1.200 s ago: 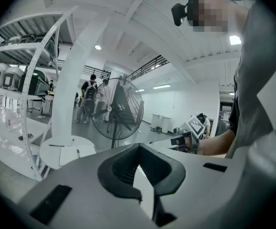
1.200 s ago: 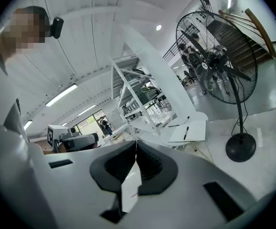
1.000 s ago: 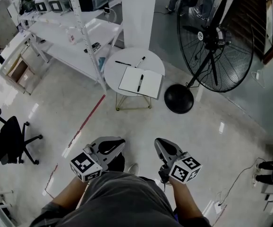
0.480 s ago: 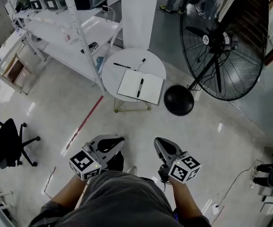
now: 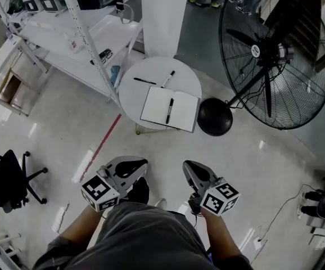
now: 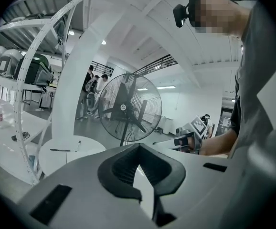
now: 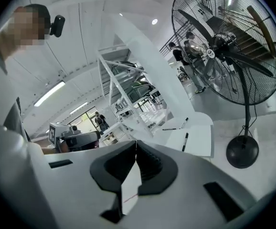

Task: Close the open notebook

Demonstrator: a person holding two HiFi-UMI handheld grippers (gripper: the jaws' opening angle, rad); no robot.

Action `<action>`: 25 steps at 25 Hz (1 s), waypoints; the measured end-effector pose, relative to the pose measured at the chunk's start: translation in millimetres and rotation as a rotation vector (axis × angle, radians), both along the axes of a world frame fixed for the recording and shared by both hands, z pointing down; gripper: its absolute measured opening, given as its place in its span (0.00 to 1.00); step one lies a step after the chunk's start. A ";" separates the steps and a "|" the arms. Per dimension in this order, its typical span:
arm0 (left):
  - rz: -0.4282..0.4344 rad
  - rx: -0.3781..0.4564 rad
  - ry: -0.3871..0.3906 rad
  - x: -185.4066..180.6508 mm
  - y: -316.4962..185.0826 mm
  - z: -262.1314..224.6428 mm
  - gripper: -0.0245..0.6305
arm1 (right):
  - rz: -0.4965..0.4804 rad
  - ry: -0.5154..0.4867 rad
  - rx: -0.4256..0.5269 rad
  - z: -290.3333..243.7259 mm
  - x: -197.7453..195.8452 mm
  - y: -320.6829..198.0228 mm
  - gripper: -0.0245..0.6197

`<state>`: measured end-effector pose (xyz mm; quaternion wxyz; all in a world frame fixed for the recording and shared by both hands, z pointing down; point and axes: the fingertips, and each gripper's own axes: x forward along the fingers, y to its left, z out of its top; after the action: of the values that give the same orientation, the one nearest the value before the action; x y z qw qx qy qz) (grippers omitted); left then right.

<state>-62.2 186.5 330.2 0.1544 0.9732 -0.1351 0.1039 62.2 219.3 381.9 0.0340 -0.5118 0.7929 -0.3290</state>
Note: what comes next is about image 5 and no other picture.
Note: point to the white notebook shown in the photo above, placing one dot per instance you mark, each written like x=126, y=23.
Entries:
x=157, y=105

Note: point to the white marker with black cap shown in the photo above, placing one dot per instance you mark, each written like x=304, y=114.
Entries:
x=168, y=79

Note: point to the clear spray bottle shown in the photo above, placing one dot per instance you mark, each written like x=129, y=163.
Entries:
x=73, y=44

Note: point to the person's right forearm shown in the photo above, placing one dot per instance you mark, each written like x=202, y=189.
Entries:
x=221, y=235

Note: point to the black marker pen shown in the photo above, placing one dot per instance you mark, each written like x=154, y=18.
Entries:
x=169, y=110

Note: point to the black glasses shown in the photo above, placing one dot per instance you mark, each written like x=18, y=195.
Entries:
x=103, y=55

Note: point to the black office chair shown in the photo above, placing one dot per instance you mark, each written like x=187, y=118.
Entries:
x=6, y=179

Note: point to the person's left forearm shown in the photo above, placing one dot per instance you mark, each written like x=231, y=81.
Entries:
x=75, y=226

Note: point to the white square column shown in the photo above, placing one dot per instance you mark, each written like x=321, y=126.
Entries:
x=165, y=18

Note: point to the person's grey shirt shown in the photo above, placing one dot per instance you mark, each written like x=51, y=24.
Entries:
x=140, y=240

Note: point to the white open cabinet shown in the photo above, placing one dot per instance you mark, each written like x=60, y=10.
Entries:
x=8, y=80

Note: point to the brown wooden staircase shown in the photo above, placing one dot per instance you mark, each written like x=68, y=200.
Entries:
x=300, y=24

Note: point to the thin black pen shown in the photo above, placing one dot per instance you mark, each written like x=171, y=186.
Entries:
x=144, y=81

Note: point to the blue cloth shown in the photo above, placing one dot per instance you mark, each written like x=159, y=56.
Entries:
x=115, y=74

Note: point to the large black floor fan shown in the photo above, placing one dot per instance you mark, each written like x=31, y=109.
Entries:
x=266, y=74

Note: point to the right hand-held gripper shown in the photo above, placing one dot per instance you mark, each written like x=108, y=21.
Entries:
x=216, y=195

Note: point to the round white table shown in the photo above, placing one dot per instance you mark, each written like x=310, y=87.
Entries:
x=140, y=100

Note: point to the white metal shelf rack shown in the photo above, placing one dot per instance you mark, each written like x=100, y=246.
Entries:
x=81, y=35

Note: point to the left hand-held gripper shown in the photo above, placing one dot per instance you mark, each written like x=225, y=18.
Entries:
x=114, y=183

